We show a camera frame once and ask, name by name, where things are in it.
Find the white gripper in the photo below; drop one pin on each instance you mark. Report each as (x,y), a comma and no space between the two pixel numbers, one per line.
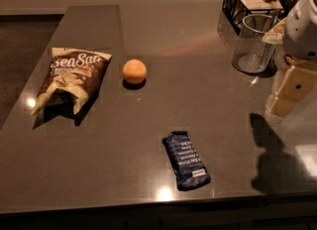
(302,31)

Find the dark blue rxbar wrapper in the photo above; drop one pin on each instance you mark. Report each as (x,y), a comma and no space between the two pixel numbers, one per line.
(189,170)

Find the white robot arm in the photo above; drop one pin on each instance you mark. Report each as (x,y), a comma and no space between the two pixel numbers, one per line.
(295,35)

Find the brown sea salt chip bag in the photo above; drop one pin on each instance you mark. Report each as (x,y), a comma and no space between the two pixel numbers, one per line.
(75,71)

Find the clear glass jar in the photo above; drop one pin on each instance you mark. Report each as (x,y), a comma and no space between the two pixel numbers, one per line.
(252,54)

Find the orange ball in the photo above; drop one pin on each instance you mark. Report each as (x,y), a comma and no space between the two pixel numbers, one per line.
(134,71)

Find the black wire basket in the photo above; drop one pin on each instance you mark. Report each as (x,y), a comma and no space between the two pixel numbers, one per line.
(236,10)

